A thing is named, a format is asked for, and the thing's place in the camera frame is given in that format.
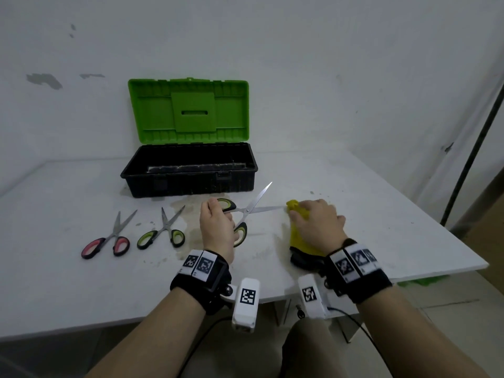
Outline black right camera cable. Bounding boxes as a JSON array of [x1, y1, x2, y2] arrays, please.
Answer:
[[326, 306, 391, 378]]

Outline yellow and black work glove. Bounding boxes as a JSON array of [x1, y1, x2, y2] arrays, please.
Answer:
[[285, 199, 328, 270]]

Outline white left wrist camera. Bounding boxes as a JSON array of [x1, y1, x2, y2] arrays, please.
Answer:
[[220, 277, 261, 334]]

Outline black right wristband with markers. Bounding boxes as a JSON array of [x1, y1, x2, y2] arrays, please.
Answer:
[[322, 239, 393, 305]]

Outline black camera cable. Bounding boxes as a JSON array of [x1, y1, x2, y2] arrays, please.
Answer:
[[326, 306, 391, 378], [177, 314, 237, 378]]

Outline black wristband with markers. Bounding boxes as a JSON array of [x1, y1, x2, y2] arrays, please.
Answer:
[[170, 249, 233, 316], [322, 239, 393, 305]]

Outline person's left forearm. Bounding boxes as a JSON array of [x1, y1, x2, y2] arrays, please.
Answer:
[[85, 287, 208, 378]]

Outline person's leg in brown trousers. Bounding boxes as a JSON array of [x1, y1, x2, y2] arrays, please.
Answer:
[[279, 318, 352, 378]]

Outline green scrap on floor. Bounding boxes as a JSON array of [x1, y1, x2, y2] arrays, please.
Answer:
[[397, 274, 450, 288]]

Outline black left camera cable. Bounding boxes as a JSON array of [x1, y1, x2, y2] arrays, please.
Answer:
[[177, 314, 237, 378]]

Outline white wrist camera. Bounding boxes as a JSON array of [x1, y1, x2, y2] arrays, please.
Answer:
[[297, 273, 336, 320], [220, 277, 261, 334]]

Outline green handled scissors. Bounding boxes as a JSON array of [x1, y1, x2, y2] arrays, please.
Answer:
[[216, 182, 286, 248], [136, 205, 186, 250]]

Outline person's right forearm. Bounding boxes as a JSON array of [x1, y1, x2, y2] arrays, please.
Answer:
[[356, 283, 491, 378]]

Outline brown cardboard panel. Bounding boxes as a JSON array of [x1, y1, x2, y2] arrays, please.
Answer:
[[461, 192, 504, 285]]

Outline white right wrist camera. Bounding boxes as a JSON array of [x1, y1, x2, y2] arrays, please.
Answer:
[[297, 273, 336, 320]]

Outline black left wristband with markers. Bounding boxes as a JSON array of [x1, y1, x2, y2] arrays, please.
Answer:
[[170, 249, 233, 316]]

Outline white table frame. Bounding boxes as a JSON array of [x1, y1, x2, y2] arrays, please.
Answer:
[[272, 297, 365, 345]]

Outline red handled scissors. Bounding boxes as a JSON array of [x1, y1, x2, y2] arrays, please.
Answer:
[[81, 209, 138, 260]]

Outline person's right hand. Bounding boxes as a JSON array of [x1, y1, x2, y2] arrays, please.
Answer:
[[289, 199, 349, 257]]

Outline person's left hand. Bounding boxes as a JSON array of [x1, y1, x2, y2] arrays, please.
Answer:
[[199, 199, 237, 265]]

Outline green and black toolbox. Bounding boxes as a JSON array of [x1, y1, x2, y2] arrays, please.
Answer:
[[120, 77, 259, 199]]

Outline black slanted pole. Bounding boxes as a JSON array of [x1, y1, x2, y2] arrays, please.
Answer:
[[440, 82, 504, 227]]

